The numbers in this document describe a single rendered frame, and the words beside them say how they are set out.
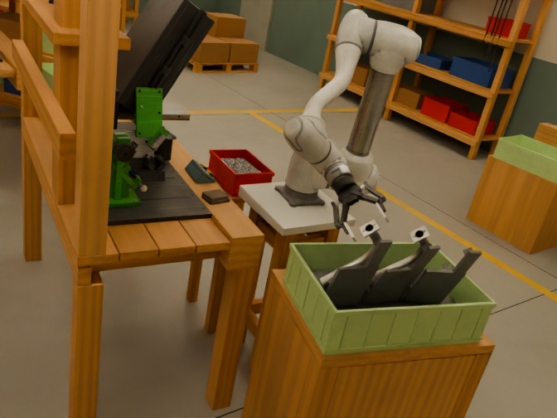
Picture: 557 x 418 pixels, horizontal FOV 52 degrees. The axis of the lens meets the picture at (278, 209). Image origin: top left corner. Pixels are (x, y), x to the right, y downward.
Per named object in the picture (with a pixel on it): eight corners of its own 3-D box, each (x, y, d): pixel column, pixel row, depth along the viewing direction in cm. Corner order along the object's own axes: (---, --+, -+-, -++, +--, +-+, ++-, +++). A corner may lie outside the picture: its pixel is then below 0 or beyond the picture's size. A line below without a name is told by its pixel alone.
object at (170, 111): (178, 109, 277) (178, 104, 276) (190, 120, 265) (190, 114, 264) (96, 108, 258) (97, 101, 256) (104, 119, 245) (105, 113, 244)
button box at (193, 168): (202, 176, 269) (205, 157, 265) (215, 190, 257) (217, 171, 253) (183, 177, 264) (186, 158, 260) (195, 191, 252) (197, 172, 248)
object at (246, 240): (147, 134, 339) (150, 110, 333) (259, 267, 226) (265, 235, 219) (124, 134, 332) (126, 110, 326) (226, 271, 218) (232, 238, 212)
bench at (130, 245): (138, 243, 370) (149, 114, 333) (230, 406, 257) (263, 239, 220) (22, 254, 335) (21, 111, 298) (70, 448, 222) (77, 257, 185)
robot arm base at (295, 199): (302, 182, 274) (305, 172, 271) (326, 206, 257) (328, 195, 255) (269, 184, 265) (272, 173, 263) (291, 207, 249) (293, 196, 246)
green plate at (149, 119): (156, 136, 254) (156, 87, 249) (162, 137, 247) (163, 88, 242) (131, 135, 248) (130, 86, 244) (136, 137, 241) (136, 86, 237)
